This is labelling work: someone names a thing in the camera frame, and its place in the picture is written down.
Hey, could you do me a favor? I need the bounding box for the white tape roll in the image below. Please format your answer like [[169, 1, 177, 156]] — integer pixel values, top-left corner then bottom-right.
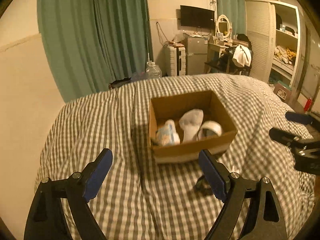
[[197, 121, 223, 140]]

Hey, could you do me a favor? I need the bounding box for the blue tissue pack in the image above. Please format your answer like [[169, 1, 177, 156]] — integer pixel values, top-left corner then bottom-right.
[[156, 119, 180, 146]]

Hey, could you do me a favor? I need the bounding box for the dark transparent glasses case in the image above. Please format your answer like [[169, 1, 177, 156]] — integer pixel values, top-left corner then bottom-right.
[[194, 175, 214, 196]]

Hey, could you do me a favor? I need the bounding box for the white cloth on chair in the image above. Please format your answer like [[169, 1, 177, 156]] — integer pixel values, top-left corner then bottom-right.
[[232, 44, 252, 68]]

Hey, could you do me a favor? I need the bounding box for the grey checkered bed cover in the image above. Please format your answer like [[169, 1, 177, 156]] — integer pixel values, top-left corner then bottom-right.
[[36, 74, 316, 239]]

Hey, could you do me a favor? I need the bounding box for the black chair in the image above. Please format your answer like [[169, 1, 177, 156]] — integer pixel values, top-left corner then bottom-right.
[[218, 34, 253, 76]]

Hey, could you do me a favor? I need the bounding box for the white wardrobe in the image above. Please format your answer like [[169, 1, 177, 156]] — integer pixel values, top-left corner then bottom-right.
[[245, 0, 302, 87]]

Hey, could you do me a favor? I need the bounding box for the white dressing table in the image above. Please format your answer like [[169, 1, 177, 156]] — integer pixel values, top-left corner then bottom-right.
[[204, 42, 234, 74]]

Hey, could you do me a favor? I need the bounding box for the white sock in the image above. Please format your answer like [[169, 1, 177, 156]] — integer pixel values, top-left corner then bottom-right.
[[179, 109, 203, 142]]

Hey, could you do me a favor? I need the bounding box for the cardboard box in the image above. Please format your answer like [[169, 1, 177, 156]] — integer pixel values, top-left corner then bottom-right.
[[149, 90, 238, 164]]

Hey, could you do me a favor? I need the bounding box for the white oval vanity mirror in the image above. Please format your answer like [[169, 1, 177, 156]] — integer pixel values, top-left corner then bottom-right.
[[216, 15, 232, 39]]

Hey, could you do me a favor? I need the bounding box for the grey mini fridge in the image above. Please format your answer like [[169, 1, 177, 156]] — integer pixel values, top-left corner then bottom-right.
[[184, 37, 208, 75]]

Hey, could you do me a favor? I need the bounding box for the green curtain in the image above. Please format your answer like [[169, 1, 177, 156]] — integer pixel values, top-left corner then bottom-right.
[[217, 0, 246, 34], [37, 0, 153, 102]]

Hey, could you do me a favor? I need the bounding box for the white suitcase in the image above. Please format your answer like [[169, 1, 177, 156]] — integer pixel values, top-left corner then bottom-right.
[[164, 46, 186, 76]]

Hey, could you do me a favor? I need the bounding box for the clear water jug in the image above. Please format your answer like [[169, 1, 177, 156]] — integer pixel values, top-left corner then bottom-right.
[[146, 61, 162, 79]]

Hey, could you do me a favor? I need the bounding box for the black wall television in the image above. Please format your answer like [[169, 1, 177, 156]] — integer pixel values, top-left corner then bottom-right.
[[180, 5, 215, 29]]

